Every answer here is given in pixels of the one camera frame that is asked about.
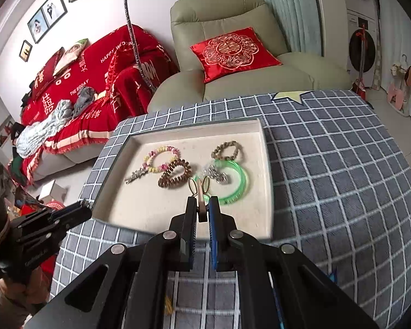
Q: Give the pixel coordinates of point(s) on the black framed portrait photo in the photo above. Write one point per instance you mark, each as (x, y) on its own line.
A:
(37, 25)

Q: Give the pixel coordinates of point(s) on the red embroidered cushion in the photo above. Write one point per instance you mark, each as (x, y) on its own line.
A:
(233, 54)

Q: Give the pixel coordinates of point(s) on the red covered sofa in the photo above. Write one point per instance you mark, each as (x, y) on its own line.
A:
(89, 72)

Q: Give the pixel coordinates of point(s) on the gooseneck phone stand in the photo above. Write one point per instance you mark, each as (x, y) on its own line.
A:
(132, 31)

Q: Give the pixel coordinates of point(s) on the slipper rack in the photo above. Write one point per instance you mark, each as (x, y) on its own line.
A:
(402, 82)

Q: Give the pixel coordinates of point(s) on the silver rhinestone hair clip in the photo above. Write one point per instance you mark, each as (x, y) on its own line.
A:
(135, 176)

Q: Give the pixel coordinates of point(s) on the small black picture frame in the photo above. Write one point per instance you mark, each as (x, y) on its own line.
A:
(26, 50)

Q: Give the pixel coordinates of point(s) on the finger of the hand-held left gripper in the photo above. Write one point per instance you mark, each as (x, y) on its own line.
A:
(75, 217)
(72, 207)

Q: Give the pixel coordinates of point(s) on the grey jewelry tray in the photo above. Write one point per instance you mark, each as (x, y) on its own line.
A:
(140, 205)

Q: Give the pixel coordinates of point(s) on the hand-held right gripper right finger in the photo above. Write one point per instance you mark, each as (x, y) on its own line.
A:
(213, 240)

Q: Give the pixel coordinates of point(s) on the white washing machine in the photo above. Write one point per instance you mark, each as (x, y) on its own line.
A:
(361, 51)

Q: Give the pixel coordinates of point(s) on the white printed pillow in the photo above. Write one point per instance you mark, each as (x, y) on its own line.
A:
(70, 56)

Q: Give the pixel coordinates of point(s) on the beige bunny hair clip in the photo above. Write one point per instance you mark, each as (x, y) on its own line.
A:
(201, 205)

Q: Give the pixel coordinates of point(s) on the white curtain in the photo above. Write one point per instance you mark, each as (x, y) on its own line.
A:
(404, 34)

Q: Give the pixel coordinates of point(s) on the red mop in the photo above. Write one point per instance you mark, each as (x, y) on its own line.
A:
(362, 58)

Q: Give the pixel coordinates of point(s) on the red round floor mat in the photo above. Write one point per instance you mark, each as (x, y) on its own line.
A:
(54, 205)

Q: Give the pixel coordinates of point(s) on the beige sofa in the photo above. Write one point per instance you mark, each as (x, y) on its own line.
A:
(75, 156)

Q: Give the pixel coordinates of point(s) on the white cardboard box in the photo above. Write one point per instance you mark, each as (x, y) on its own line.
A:
(52, 190)

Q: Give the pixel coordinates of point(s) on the light green curtain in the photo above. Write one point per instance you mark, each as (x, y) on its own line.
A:
(287, 7)

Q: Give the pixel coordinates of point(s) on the green translucent bangle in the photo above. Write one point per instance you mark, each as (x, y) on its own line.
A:
(243, 181)

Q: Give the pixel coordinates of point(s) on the red fringed pillow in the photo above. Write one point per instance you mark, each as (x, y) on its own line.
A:
(114, 75)

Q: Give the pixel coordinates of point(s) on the person's left hand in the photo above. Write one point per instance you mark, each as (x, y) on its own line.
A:
(10, 293)

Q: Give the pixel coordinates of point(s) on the grey clothing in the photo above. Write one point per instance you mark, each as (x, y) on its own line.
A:
(83, 101)

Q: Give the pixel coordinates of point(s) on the red printed pillow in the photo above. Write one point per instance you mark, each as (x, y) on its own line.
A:
(46, 72)

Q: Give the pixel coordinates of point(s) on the light blue knitted blanket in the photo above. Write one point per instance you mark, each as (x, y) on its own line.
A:
(41, 130)

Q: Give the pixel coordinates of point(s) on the black framed couple photo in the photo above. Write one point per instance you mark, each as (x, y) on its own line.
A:
(54, 8)

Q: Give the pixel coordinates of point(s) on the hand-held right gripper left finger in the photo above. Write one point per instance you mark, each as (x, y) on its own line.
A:
(191, 236)

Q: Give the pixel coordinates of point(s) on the light green armchair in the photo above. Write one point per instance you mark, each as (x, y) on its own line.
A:
(226, 10)

